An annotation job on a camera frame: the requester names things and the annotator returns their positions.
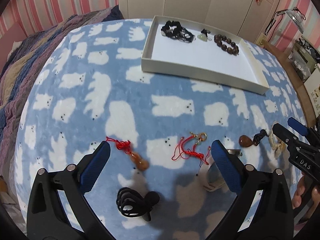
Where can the white shallow tray box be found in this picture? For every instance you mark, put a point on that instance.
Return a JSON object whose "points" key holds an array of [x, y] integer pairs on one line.
{"points": [[202, 60]]}

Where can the right hand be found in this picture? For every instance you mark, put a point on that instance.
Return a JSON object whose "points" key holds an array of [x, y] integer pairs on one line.
{"points": [[297, 197]]}

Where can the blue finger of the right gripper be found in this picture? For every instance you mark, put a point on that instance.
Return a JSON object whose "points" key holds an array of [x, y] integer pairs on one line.
{"points": [[297, 126]]}

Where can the white wall socket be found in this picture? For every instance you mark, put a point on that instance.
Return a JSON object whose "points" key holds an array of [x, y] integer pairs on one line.
{"points": [[261, 39]]}

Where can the purple patchwork quilt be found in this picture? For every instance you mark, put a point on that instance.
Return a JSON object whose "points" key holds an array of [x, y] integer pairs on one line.
{"points": [[37, 48]]}

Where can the cream wardrobe with ornaments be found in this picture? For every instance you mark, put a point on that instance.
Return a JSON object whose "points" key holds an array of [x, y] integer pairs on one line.
{"points": [[245, 18]]}

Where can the blue polar bear blanket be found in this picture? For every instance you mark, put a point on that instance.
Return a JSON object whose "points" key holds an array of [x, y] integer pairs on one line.
{"points": [[92, 87]]}

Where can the wooden headboard shelf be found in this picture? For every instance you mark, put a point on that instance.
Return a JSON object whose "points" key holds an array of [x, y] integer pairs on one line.
{"points": [[297, 83]]}

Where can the red cord amber gourd pendant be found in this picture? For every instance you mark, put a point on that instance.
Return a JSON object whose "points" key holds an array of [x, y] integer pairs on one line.
{"points": [[125, 146]]}

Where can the red cord gold clasp charm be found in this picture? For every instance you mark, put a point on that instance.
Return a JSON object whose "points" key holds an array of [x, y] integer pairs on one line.
{"points": [[187, 148]]}

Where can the cream flower hair scrunchie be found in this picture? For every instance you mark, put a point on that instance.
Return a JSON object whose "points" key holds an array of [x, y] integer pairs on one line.
{"points": [[277, 145]]}

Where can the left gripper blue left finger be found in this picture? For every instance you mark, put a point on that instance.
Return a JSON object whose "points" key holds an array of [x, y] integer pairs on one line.
{"points": [[46, 218]]}

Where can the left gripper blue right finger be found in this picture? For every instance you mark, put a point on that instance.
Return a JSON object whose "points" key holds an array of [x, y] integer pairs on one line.
{"points": [[262, 207]]}

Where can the green storage box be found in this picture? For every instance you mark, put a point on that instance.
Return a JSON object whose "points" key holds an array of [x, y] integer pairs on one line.
{"points": [[304, 57]]}

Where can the white caged desk lamp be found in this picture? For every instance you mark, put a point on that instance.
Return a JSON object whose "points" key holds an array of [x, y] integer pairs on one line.
{"points": [[294, 14]]}

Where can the white bear picture box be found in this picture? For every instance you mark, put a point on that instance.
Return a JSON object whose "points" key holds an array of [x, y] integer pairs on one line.
{"points": [[312, 87]]}

